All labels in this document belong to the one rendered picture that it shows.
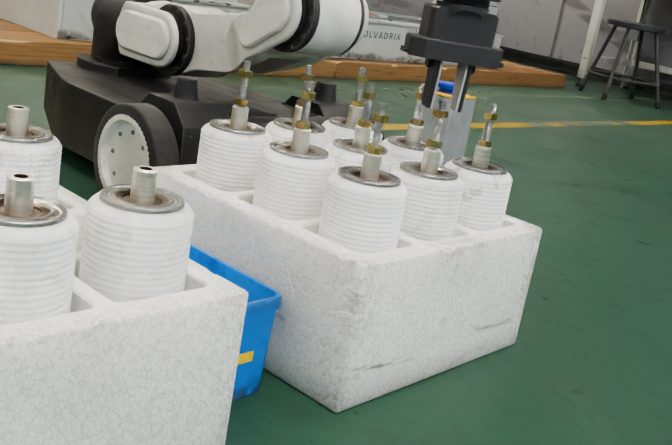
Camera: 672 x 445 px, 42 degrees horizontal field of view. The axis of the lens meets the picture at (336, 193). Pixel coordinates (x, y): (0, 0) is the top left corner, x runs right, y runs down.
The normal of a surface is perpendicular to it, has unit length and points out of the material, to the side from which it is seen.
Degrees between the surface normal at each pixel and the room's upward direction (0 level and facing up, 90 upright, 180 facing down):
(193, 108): 45
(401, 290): 90
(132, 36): 90
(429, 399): 0
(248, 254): 90
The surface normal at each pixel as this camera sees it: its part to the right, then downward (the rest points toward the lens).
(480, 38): 0.18, 0.29
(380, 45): 0.70, 0.29
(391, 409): 0.17, -0.95
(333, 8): 0.72, 0.04
